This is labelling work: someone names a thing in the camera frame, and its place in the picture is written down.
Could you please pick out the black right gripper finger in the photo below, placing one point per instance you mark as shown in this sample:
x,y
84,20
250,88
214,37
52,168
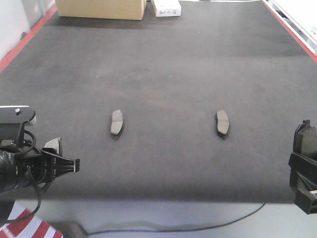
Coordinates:
x,y
305,192
303,165

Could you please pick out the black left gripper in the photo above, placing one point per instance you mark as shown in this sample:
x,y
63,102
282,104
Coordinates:
x,y
19,169

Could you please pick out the brake pad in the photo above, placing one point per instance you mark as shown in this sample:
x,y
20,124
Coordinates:
x,y
55,144
305,140
222,123
117,122

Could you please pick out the dark grey conveyor belt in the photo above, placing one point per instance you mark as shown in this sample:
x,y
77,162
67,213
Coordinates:
x,y
169,77

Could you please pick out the red white cone left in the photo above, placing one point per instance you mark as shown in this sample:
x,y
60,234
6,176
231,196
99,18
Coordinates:
x,y
34,227

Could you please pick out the cardboard box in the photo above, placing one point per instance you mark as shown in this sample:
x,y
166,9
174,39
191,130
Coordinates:
x,y
104,9

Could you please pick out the white small box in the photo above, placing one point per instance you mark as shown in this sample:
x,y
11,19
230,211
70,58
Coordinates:
x,y
166,8

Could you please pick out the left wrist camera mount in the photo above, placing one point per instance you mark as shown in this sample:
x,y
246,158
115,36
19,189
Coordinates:
x,y
13,119

